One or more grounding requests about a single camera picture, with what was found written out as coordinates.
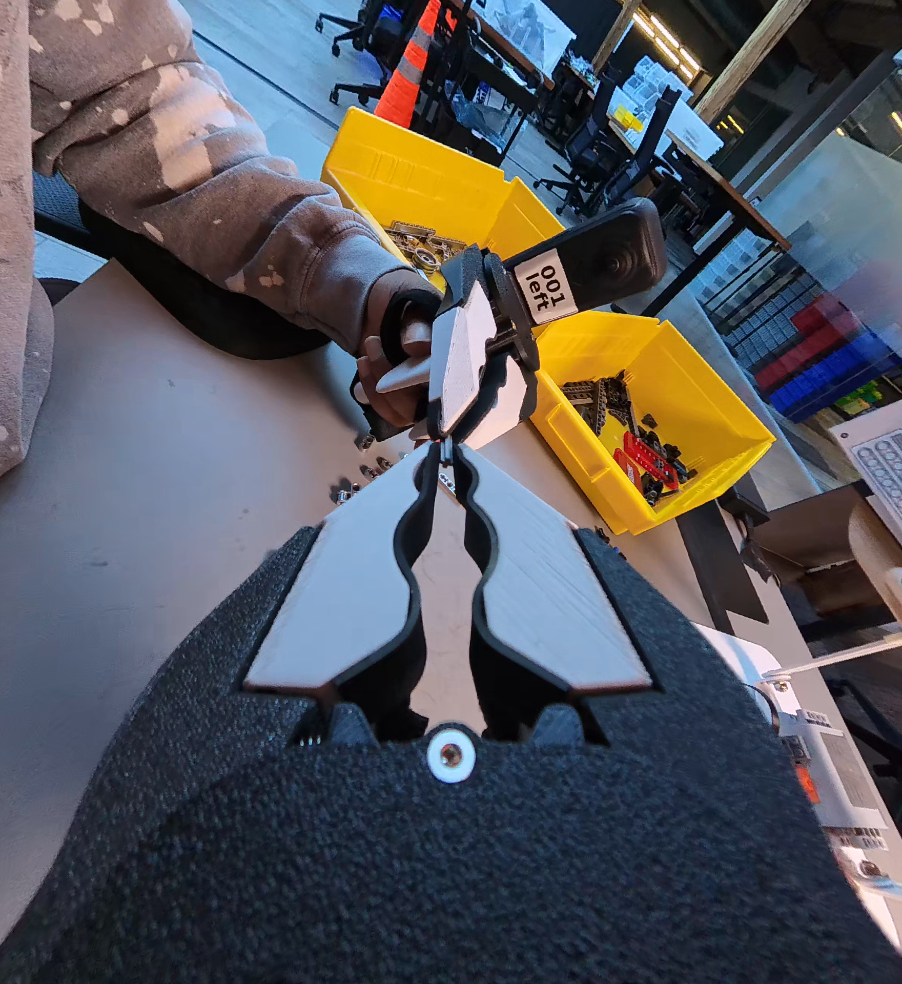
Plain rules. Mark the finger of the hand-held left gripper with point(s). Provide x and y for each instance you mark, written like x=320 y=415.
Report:
x=512 y=400
x=459 y=361

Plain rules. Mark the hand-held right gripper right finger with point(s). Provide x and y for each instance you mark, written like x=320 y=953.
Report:
x=558 y=607

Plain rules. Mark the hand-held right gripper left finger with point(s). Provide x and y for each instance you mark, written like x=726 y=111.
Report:
x=336 y=607

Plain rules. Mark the yellow bin with red panels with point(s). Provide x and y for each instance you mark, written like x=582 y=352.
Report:
x=697 y=384

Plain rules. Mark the person's left forearm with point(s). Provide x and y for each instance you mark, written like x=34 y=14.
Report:
x=266 y=230

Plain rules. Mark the grey desk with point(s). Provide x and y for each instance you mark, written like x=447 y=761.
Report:
x=151 y=500

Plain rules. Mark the person's left hand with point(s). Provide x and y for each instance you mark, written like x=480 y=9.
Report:
x=389 y=288

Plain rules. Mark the heap of dark building pieces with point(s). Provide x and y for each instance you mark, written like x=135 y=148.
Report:
x=605 y=400

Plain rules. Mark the black office chair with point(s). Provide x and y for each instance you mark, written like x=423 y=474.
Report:
x=366 y=46
x=628 y=154

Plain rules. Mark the scattered chrome beams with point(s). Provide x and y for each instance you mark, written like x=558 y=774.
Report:
x=343 y=492

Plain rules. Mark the printed red transparent panel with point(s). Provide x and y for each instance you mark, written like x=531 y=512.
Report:
x=625 y=465

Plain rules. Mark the wooden top table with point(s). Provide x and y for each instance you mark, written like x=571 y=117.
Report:
x=728 y=184

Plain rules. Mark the stack of grey crates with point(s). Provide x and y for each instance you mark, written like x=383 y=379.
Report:
x=758 y=307

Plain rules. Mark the stack of white boxes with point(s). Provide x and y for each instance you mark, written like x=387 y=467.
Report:
x=666 y=100

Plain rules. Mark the black power adapter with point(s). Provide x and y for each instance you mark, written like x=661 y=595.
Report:
x=739 y=507

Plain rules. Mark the stack of red crates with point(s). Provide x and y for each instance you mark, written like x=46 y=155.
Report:
x=804 y=338

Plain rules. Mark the blue crate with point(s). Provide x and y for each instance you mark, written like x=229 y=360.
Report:
x=835 y=377

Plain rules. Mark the black mesh pad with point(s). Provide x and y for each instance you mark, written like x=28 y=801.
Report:
x=189 y=300

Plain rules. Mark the orange traffic cone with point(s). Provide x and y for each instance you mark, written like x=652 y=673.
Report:
x=412 y=69

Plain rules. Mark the wooden book stand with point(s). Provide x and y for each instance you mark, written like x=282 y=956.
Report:
x=874 y=553

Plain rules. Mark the grey battery box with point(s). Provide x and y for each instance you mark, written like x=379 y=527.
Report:
x=835 y=769

